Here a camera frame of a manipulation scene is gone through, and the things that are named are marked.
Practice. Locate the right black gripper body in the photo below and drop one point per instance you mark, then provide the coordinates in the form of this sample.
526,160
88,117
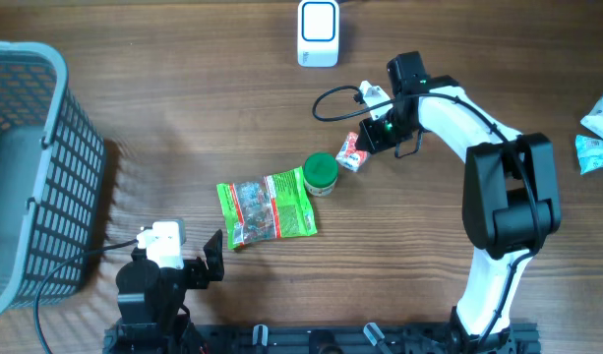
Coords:
383,132

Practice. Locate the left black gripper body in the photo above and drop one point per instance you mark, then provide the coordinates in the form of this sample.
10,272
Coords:
195,277

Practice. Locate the small red tissue pack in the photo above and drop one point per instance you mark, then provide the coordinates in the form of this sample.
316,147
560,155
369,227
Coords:
349,156

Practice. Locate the green lid jar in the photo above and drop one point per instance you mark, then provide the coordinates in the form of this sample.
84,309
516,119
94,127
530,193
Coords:
320,171

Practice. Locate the green candy bag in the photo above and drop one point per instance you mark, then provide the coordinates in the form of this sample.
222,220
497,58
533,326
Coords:
272,207

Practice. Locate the teal patterned pouch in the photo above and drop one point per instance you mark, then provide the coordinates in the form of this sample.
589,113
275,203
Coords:
589,153

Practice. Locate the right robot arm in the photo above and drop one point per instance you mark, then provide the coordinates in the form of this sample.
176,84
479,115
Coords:
510,200

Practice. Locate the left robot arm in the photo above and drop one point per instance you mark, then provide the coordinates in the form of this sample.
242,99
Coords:
150,299

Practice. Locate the white barcode scanner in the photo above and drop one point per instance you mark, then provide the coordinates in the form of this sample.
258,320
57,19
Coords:
317,33

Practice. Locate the grey plastic mesh basket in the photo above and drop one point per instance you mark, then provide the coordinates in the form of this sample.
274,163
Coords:
52,163

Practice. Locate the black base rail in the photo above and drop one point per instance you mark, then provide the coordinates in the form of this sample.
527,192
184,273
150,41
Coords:
426,338

